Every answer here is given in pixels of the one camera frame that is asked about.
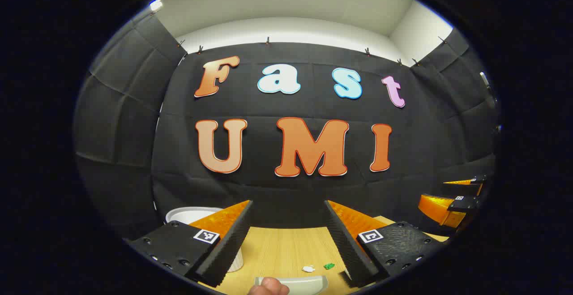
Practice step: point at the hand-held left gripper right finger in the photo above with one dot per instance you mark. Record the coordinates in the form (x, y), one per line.
(349, 250)

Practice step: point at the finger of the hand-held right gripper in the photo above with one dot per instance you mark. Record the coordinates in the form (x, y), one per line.
(463, 203)
(478, 179)

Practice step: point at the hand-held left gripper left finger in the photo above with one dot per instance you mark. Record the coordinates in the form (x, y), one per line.
(226, 245)

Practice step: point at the white paper ball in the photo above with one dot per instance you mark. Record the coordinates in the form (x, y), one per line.
(308, 268)

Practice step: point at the white ribbed garbage bin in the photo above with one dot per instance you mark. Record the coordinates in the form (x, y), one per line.
(188, 214)

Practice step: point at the grey dustpan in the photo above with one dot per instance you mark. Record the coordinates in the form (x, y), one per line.
(309, 284)

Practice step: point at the wooden desktop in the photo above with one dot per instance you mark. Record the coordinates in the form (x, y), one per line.
(286, 250)

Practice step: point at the black backdrop cloth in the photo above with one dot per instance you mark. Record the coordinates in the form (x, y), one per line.
(268, 187)

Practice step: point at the ceiling light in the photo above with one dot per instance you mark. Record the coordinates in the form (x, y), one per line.
(156, 4)

